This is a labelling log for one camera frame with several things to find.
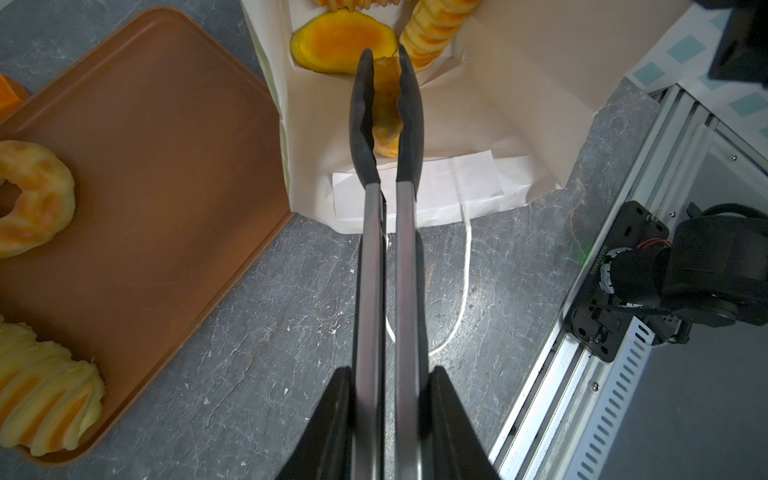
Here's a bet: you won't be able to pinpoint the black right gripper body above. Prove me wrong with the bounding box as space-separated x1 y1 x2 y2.
695 0 767 87

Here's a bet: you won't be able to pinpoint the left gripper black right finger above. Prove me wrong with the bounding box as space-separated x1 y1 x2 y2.
429 366 500 480

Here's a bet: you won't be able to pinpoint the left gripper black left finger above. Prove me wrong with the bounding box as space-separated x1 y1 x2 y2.
276 367 353 480

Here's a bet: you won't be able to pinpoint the steel tongs with black tips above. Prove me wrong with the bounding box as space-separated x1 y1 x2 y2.
349 48 431 479

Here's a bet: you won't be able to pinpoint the white paper bag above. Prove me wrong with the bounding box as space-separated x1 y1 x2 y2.
242 1 689 234

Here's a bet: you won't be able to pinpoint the ridged long fake bread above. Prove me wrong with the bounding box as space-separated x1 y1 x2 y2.
1 320 106 457

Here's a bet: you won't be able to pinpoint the small yellow fake bread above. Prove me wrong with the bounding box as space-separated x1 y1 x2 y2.
372 55 403 158

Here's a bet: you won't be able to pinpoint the twisted ring fake bread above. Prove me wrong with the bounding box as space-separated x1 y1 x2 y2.
1 140 76 259

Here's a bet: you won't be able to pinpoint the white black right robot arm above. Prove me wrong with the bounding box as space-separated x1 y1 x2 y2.
564 1 767 362

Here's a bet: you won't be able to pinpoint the ridged fake bread in bag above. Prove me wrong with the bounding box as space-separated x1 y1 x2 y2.
400 0 480 72

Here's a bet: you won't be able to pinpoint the flat oval fake bread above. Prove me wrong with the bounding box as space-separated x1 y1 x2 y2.
290 9 398 75

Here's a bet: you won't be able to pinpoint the brown plastic tray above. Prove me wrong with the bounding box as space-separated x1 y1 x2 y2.
1 8 291 467

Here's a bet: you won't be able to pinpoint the orange toy brick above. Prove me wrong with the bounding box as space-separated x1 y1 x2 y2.
0 74 30 121

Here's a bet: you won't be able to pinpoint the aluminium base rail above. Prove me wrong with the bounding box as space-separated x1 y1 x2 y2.
490 85 767 479

